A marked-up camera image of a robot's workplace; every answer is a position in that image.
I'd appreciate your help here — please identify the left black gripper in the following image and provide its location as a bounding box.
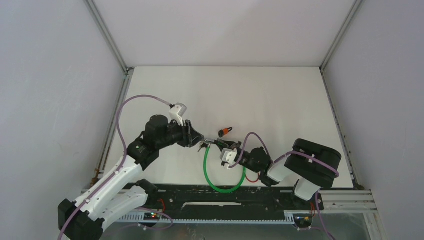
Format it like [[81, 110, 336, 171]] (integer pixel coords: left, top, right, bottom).
[[156, 116, 204, 150]]

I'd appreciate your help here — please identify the silver key bunch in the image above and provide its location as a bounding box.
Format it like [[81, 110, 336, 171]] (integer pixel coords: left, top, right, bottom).
[[197, 141, 210, 152]]

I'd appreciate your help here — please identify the orange padlock with keys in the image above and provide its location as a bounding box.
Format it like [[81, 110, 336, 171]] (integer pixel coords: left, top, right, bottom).
[[218, 127, 233, 138]]

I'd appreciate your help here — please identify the green cable lock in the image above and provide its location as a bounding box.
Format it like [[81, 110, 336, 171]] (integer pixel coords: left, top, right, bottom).
[[202, 144, 247, 194]]

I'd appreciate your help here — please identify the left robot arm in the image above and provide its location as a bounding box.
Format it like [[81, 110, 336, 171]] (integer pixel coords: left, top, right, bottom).
[[58, 115, 205, 240]]

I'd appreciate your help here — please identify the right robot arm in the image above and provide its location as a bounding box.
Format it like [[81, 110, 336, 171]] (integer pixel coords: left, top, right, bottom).
[[212, 138, 342, 209]]

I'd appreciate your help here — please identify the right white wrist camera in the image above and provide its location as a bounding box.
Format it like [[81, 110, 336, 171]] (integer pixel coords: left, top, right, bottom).
[[220, 148, 238, 170]]

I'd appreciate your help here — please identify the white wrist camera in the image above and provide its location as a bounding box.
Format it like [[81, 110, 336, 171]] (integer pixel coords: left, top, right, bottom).
[[220, 148, 238, 170], [169, 103, 188, 126]]

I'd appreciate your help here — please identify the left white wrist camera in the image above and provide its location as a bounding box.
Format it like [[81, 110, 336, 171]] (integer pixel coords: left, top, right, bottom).
[[169, 103, 188, 126]]

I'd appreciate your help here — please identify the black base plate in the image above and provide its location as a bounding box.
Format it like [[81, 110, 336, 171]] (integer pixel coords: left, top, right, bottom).
[[144, 184, 324, 220]]

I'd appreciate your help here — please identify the grey cable duct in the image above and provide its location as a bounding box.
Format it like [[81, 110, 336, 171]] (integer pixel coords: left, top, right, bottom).
[[116, 211, 295, 225]]

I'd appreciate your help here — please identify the aluminium front frame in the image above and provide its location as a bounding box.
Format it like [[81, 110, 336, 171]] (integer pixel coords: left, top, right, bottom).
[[67, 189, 387, 240]]

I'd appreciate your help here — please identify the left aluminium corner post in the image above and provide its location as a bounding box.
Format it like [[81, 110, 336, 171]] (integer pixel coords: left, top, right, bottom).
[[83, 0, 129, 75]]

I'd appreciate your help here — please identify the aluminium corner post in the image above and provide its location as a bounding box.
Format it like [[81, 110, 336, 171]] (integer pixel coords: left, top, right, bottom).
[[319, 0, 366, 73], [83, 0, 129, 75]]

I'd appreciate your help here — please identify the right aluminium corner post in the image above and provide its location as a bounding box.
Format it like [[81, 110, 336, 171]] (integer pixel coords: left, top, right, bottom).
[[319, 0, 366, 73]]

